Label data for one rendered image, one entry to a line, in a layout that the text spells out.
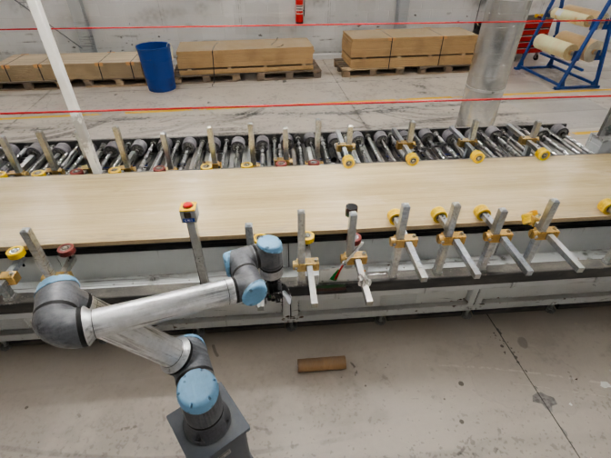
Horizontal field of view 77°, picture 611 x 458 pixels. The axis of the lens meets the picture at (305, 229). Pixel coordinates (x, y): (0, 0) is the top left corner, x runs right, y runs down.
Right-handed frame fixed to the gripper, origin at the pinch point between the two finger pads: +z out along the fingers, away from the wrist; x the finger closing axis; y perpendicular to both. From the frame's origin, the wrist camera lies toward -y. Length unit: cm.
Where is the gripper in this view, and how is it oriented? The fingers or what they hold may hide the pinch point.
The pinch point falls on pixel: (274, 303)
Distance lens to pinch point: 168.1
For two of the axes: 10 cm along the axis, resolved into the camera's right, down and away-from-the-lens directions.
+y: 1.3, 6.1, -7.8
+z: 0.0, 7.9, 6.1
